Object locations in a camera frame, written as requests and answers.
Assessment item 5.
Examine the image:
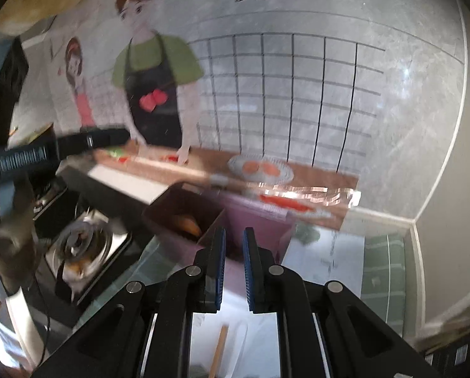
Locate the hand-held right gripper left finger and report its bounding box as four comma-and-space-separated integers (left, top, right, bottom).
32, 226, 228, 378

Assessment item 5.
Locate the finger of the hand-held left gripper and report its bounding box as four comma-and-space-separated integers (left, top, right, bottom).
57, 127, 130, 157

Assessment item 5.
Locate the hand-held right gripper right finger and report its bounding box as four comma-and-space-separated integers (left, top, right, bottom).
243, 226, 444, 378

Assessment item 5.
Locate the black utensil holder rack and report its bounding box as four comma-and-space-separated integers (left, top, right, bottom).
142, 183, 296, 270

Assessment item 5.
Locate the wooden chopstick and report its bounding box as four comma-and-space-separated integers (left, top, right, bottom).
208, 325, 229, 378

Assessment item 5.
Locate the person's left hand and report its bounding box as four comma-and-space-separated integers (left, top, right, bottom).
0, 177, 36, 296

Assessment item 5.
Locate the orange spoon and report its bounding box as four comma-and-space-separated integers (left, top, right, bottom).
172, 215, 202, 238

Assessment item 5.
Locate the white paper with writing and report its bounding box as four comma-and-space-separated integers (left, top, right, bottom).
188, 228, 366, 378

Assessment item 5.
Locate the dark cloth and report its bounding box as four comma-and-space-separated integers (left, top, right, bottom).
0, 38, 28, 144

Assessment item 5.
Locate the cartoon kitchen wall poster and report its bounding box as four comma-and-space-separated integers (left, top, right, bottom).
48, 0, 389, 231

